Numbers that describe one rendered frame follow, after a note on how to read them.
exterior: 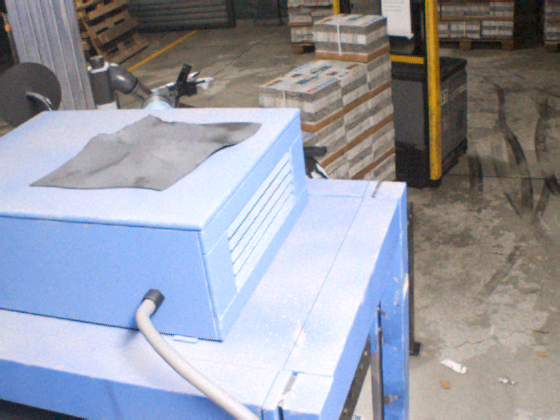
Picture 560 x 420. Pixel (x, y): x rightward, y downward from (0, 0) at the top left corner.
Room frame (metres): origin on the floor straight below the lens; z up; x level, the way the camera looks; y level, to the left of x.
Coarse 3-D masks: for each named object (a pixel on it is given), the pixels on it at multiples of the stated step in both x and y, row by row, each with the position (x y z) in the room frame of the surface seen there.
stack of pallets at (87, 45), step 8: (80, 0) 9.20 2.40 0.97; (88, 0) 9.84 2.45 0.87; (96, 0) 9.63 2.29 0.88; (112, 0) 10.12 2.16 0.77; (80, 8) 9.15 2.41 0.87; (88, 8) 9.91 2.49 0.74; (96, 8) 9.61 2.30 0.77; (80, 24) 9.13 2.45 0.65; (80, 32) 9.17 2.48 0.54; (96, 32) 9.42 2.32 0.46; (88, 40) 9.19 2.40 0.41; (112, 40) 10.26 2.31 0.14; (128, 40) 10.24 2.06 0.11; (88, 48) 9.14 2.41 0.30; (88, 56) 9.11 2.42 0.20; (88, 64) 9.14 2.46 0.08
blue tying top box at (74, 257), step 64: (64, 128) 1.27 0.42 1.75; (0, 192) 0.99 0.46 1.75; (64, 192) 0.95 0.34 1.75; (128, 192) 0.92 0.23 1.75; (192, 192) 0.89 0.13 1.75; (256, 192) 0.99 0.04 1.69; (0, 256) 0.93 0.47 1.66; (64, 256) 0.88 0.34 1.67; (128, 256) 0.84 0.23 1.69; (192, 256) 0.80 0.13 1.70; (256, 256) 0.94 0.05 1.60; (128, 320) 0.85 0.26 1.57; (192, 320) 0.81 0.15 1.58
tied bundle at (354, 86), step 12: (300, 72) 3.87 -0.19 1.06; (312, 72) 3.85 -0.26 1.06; (324, 72) 3.82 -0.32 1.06; (336, 72) 3.79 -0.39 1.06; (348, 72) 3.76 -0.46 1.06; (360, 72) 3.83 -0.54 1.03; (348, 84) 3.73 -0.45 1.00; (360, 84) 3.84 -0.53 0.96; (348, 96) 3.71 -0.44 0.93; (360, 96) 3.82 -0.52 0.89
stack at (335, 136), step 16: (352, 112) 3.75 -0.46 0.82; (368, 112) 3.89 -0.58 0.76; (336, 128) 3.61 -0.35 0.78; (352, 128) 3.74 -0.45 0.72; (368, 128) 3.88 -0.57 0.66; (304, 144) 3.35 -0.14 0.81; (320, 144) 3.48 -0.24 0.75; (336, 144) 3.59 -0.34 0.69; (368, 144) 3.86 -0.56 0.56; (320, 160) 3.46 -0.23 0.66; (336, 160) 3.58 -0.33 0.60; (352, 160) 3.72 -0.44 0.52; (368, 160) 3.85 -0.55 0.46; (336, 176) 3.56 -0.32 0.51; (352, 176) 3.70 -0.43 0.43; (368, 176) 3.85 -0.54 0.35
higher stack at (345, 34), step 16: (336, 16) 4.27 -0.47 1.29; (352, 16) 4.22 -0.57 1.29; (368, 16) 4.17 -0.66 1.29; (384, 16) 4.12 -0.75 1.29; (320, 32) 4.11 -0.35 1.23; (336, 32) 4.04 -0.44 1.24; (352, 32) 3.96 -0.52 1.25; (368, 32) 3.94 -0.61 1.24; (384, 32) 4.10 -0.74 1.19; (320, 48) 4.12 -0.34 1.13; (336, 48) 4.04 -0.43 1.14; (352, 48) 3.97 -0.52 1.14; (368, 48) 3.92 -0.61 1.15; (368, 64) 3.91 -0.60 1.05; (384, 64) 4.06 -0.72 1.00; (368, 80) 3.91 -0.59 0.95; (384, 80) 4.06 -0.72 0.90; (384, 96) 4.05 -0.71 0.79; (384, 112) 4.03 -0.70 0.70; (384, 128) 4.03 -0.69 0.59; (384, 144) 4.03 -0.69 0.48; (384, 160) 4.01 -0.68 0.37; (384, 176) 4.01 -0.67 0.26
